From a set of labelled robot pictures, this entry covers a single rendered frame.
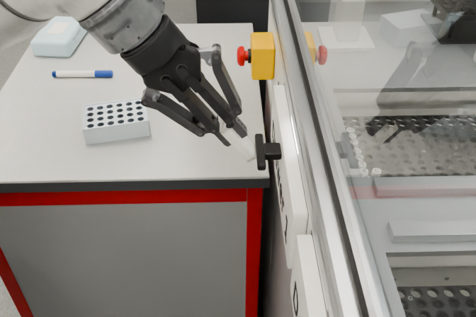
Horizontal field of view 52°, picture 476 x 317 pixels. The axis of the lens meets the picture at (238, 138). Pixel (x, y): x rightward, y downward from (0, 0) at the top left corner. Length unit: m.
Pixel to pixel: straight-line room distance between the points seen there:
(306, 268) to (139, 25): 0.32
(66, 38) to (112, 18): 0.73
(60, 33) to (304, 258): 0.93
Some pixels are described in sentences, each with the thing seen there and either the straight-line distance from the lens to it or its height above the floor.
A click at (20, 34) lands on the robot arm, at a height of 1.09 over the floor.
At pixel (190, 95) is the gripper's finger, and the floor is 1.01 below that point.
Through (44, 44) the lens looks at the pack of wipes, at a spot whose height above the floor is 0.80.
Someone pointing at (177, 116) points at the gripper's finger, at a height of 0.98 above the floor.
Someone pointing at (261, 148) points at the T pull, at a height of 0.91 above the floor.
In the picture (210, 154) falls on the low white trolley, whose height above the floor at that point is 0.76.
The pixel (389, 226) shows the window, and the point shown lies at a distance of 0.36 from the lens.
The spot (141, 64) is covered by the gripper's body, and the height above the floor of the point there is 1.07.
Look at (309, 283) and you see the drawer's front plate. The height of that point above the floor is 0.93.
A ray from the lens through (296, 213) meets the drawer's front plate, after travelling 0.60.
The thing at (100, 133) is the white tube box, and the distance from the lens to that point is 0.97.
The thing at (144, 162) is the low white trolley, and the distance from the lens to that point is 0.92.
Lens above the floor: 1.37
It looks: 39 degrees down
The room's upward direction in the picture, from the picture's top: straight up
